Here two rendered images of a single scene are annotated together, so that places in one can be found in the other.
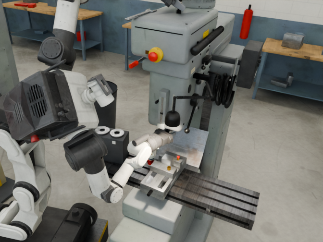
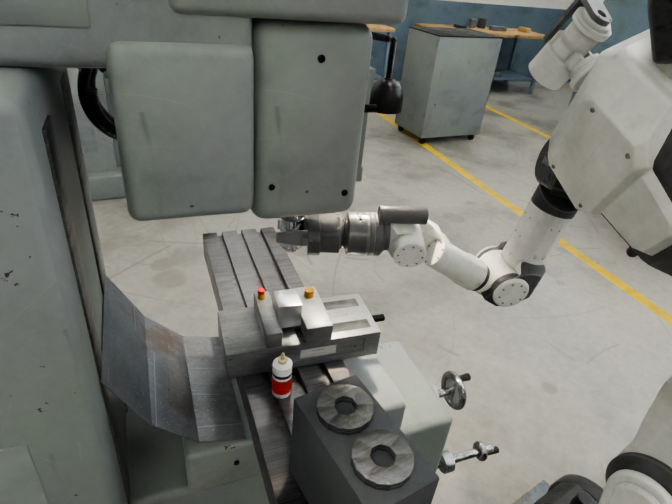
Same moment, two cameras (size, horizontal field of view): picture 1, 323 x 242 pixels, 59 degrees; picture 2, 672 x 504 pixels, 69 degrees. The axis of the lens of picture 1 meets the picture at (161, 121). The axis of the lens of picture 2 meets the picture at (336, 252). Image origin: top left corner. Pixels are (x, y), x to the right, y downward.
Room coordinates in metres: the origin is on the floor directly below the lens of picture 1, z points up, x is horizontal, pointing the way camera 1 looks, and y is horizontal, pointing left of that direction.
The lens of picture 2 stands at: (1.89, 0.62, 1.72)
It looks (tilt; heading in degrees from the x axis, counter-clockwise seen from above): 32 degrees down; 225
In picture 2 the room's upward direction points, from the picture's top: 6 degrees clockwise
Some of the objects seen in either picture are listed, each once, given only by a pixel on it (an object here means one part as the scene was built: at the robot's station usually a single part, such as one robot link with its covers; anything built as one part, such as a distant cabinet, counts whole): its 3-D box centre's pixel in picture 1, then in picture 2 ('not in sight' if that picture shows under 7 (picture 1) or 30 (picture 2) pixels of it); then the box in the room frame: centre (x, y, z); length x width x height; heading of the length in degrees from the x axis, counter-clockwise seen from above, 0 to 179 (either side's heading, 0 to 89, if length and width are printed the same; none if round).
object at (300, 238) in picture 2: not in sight; (292, 238); (1.37, -0.02, 1.23); 0.06 x 0.02 x 0.03; 141
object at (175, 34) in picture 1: (178, 30); not in sight; (1.36, -0.05, 1.81); 0.47 x 0.26 x 0.16; 158
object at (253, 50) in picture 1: (250, 64); not in sight; (1.50, -0.47, 1.62); 0.20 x 0.09 x 0.21; 158
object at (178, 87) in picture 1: (171, 95); (295, 112); (1.35, -0.05, 1.47); 0.21 x 0.19 x 0.32; 68
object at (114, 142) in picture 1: (110, 144); (355, 470); (1.50, 0.33, 1.02); 0.22 x 0.12 x 0.20; 79
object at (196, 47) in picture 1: (208, 38); not in sight; (1.33, -0.19, 1.79); 0.45 x 0.04 x 0.04; 158
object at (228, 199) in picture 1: (157, 176); (291, 375); (1.37, 0.00, 0.88); 1.24 x 0.23 x 0.08; 68
